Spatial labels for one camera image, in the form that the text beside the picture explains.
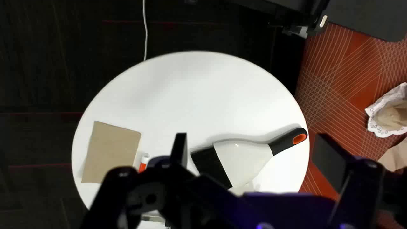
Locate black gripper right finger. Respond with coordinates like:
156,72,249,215
314,132,388,229

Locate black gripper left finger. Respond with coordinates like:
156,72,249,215
80,132,239,229

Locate white brush with black bristles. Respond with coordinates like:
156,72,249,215
189,125,309,197

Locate crumpled brown paper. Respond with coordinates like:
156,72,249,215
376,137,407,173

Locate white paper doily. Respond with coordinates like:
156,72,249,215
365,81,407,139

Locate red patterned sofa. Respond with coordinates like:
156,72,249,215
293,21,407,229

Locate white cable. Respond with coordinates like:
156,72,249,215
141,0,148,61

